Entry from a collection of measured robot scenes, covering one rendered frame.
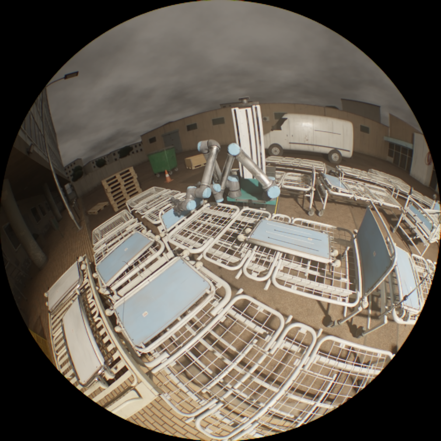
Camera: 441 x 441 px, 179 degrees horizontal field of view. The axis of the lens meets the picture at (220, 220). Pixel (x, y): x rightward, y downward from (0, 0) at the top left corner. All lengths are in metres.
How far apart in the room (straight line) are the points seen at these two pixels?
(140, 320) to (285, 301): 1.28
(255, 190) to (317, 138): 6.67
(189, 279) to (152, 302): 0.32
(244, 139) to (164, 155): 5.65
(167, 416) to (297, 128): 9.19
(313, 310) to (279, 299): 0.39
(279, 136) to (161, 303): 8.04
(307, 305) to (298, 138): 7.51
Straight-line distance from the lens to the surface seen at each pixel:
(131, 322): 1.11
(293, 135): 8.07
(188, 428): 1.68
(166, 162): 7.22
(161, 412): 1.72
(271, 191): 1.53
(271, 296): 1.54
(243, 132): 1.89
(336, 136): 8.49
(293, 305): 1.54
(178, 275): 1.08
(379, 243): 1.23
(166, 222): 1.66
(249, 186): 1.93
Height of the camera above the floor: 1.39
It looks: 34 degrees down
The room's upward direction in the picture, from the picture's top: 10 degrees counter-clockwise
